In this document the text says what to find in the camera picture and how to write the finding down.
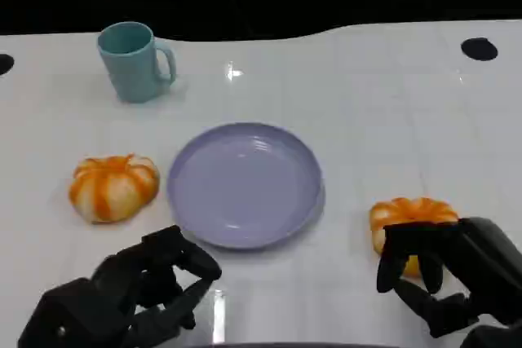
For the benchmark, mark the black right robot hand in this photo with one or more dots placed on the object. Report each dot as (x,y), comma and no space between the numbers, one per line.
(481,258)

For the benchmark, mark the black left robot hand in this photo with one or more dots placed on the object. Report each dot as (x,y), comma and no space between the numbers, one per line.
(163,258)

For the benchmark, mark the orange white toy bread roll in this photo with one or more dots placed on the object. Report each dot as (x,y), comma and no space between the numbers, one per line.
(412,209)
(112,191)

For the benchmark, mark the lilac plate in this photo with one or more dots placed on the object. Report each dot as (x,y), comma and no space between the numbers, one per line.
(244,185)

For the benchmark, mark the pale green mug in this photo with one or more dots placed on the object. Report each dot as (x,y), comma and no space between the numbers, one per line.
(130,67)

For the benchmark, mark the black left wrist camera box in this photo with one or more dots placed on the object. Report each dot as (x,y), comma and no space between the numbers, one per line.
(69,315)

